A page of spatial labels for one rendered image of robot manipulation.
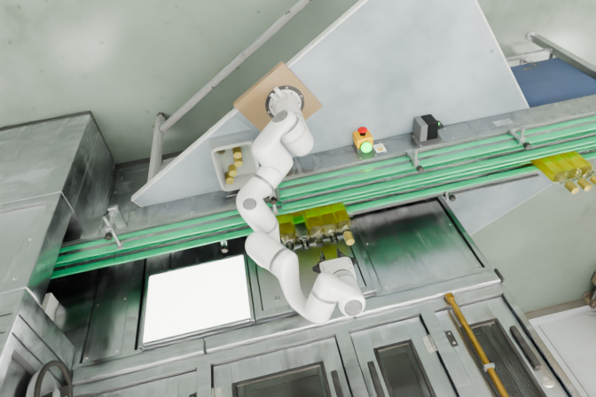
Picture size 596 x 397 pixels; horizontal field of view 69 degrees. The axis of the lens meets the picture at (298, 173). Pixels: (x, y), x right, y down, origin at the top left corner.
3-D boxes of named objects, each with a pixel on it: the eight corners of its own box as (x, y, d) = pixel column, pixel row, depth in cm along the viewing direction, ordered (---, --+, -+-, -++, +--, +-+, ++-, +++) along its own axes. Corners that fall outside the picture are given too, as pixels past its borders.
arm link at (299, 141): (288, 141, 162) (296, 165, 150) (270, 116, 154) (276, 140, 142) (310, 127, 161) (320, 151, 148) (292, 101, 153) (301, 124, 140)
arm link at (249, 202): (262, 187, 151) (236, 220, 147) (247, 166, 140) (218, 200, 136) (291, 204, 144) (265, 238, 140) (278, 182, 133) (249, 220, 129)
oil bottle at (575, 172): (537, 155, 199) (580, 194, 177) (540, 145, 196) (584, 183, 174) (549, 152, 200) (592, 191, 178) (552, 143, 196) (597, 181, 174)
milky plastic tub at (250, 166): (221, 180, 189) (222, 192, 183) (208, 137, 175) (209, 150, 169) (260, 172, 191) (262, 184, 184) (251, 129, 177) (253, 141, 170)
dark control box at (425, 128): (411, 131, 194) (419, 142, 187) (412, 116, 189) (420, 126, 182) (429, 128, 194) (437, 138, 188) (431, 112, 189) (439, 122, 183)
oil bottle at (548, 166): (526, 158, 199) (567, 197, 177) (529, 148, 195) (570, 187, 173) (537, 155, 199) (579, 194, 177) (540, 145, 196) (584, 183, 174)
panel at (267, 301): (148, 278, 185) (140, 351, 159) (145, 274, 184) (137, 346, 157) (351, 232, 192) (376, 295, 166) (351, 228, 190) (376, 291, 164)
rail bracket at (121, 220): (120, 219, 188) (113, 258, 170) (105, 190, 177) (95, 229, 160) (131, 216, 188) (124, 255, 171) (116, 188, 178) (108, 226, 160)
